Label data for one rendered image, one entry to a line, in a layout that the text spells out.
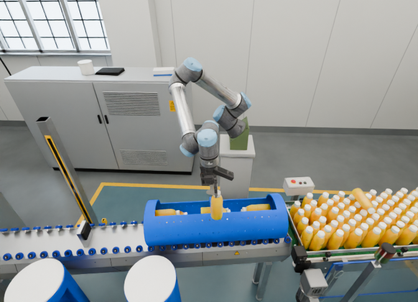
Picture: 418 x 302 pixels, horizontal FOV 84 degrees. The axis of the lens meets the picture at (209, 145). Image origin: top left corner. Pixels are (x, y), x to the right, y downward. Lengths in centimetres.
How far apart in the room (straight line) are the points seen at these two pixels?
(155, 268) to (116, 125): 211
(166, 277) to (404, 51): 436
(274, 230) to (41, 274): 136
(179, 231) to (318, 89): 349
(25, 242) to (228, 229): 139
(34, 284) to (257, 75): 360
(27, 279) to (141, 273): 62
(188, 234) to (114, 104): 203
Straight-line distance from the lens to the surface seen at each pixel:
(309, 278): 177
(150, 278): 151
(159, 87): 279
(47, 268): 177
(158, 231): 149
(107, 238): 186
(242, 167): 222
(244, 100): 193
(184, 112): 137
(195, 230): 147
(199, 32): 384
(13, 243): 216
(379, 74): 467
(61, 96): 335
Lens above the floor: 238
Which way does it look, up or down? 36 degrees down
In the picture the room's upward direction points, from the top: 1 degrees counter-clockwise
